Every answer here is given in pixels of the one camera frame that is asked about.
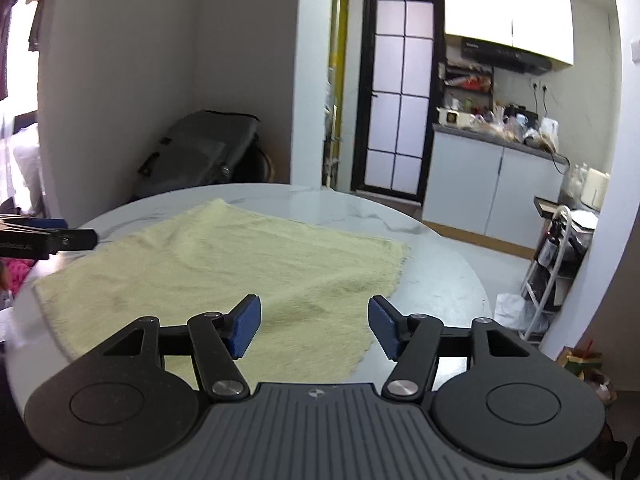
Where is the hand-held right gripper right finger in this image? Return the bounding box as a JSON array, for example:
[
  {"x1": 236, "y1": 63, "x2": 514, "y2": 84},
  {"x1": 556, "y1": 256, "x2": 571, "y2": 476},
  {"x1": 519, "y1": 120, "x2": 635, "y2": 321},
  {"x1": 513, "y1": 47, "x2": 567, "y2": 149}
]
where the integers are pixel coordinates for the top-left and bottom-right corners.
[{"x1": 368, "y1": 295, "x2": 532, "y2": 404}]

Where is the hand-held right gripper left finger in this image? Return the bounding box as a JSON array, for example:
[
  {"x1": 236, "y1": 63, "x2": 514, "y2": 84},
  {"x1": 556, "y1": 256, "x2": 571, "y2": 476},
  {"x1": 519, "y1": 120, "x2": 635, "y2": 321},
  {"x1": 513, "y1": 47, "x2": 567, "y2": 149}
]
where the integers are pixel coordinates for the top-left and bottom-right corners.
[{"x1": 101, "y1": 293, "x2": 262, "y2": 404}]

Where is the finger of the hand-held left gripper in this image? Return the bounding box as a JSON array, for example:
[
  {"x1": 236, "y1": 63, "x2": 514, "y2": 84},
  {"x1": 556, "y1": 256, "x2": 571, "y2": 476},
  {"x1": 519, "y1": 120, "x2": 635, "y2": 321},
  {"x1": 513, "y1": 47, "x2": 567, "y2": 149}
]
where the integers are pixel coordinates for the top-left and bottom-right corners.
[
  {"x1": 0, "y1": 215, "x2": 67, "y2": 231},
  {"x1": 0, "y1": 228, "x2": 99, "y2": 261}
]

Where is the pale yellow towel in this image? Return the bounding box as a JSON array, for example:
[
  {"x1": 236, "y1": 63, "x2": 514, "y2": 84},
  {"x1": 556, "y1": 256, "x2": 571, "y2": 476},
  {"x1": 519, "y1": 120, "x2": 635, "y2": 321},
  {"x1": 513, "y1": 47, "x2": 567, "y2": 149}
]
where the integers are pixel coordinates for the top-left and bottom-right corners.
[{"x1": 32, "y1": 198, "x2": 412, "y2": 384}]

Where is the pink cloth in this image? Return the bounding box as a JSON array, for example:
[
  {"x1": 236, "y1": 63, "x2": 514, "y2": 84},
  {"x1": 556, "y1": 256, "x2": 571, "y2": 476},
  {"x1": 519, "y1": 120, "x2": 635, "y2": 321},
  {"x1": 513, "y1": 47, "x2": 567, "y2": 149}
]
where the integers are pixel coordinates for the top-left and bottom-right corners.
[{"x1": 0, "y1": 259, "x2": 35, "y2": 297}]

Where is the white plastic bag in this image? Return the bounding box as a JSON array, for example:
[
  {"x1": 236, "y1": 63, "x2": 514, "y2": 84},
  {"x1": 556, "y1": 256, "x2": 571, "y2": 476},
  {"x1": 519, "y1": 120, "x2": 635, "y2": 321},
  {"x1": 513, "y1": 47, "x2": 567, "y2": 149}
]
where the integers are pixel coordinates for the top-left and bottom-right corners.
[{"x1": 494, "y1": 292, "x2": 532, "y2": 334}]

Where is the grey fabric bag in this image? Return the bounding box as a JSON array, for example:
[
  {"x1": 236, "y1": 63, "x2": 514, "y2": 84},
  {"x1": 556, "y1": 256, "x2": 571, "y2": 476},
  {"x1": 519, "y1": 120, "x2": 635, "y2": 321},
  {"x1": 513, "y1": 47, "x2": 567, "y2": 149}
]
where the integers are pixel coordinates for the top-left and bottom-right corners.
[{"x1": 134, "y1": 109, "x2": 262, "y2": 200}]

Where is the white kitchen base cabinet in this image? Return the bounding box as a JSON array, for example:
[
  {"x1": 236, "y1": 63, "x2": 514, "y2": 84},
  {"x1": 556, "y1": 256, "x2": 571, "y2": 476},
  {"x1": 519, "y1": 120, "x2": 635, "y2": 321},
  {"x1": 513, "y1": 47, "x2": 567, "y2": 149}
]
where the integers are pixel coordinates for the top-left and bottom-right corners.
[{"x1": 421, "y1": 124, "x2": 570, "y2": 257}]

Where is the white trolley cart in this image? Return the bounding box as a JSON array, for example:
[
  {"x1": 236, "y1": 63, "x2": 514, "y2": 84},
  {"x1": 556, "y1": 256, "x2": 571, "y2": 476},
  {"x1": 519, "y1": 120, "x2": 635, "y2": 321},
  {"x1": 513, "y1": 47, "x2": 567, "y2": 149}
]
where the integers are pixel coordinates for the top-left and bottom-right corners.
[{"x1": 519, "y1": 204, "x2": 599, "y2": 345}]

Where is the cardboard box with items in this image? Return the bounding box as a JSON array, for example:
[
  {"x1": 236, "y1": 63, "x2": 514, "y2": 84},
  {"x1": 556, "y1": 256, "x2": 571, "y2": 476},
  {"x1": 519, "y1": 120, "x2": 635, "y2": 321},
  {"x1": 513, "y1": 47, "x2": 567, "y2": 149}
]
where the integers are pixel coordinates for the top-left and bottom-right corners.
[{"x1": 558, "y1": 341, "x2": 618, "y2": 405}]

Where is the white rice cooker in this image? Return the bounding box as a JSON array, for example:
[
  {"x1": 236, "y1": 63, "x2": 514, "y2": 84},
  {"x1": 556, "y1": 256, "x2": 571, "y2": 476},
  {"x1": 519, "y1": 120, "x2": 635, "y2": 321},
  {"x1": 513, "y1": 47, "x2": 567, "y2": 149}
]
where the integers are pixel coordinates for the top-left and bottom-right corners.
[{"x1": 436, "y1": 107, "x2": 474, "y2": 127}]

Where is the black framed glass door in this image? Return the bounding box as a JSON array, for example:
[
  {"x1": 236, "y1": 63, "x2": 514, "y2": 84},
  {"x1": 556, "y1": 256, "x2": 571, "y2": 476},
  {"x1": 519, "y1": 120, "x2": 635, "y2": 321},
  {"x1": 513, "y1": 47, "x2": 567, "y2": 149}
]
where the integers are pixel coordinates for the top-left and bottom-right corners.
[{"x1": 350, "y1": 0, "x2": 446, "y2": 207}]

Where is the pile of plastic bags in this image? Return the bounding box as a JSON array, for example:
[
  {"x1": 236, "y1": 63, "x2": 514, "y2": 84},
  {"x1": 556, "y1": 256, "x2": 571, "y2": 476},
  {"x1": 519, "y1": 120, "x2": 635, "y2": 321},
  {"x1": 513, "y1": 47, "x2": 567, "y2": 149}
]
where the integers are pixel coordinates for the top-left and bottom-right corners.
[{"x1": 472, "y1": 102, "x2": 543, "y2": 147}]

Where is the cream countertop appliance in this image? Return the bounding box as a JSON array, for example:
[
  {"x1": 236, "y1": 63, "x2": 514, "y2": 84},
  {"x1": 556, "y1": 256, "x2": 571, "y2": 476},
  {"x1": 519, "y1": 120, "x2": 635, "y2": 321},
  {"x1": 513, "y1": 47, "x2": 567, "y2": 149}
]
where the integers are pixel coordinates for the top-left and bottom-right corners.
[{"x1": 581, "y1": 167, "x2": 611, "y2": 211}]

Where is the yellow vertical pipe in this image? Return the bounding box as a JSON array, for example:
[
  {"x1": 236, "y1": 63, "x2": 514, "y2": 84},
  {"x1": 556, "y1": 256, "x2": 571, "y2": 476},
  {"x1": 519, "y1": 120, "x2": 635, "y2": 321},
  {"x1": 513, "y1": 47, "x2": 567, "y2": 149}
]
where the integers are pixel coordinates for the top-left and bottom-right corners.
[{"x1": 328, "y1": 0, "x2": 352, "y2": 188}]

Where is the black spice rack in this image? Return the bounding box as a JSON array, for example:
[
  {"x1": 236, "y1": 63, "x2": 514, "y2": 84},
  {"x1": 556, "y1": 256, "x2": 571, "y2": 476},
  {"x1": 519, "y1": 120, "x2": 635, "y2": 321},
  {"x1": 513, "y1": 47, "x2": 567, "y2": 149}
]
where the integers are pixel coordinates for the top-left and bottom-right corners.
[{"x1": 443, "y1": 62, "x2": 495, "y2": 112}]

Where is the black range hood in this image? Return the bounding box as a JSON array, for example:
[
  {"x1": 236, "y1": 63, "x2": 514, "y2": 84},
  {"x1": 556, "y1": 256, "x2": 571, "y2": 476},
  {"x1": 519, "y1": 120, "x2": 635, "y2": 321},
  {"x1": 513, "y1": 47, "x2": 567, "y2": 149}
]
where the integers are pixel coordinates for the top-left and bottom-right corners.
[{"x1": 459, "y1": 37, "x2": 554, "y2": 75}]

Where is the white wall cabinet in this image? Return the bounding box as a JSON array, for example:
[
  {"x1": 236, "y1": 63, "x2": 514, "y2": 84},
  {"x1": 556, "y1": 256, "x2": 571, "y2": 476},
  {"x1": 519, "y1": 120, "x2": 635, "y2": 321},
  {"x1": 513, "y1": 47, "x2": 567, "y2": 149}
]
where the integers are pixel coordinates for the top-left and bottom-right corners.
[{"x1": 443, "y1": 0, "x2": 575, "y2": 66}]

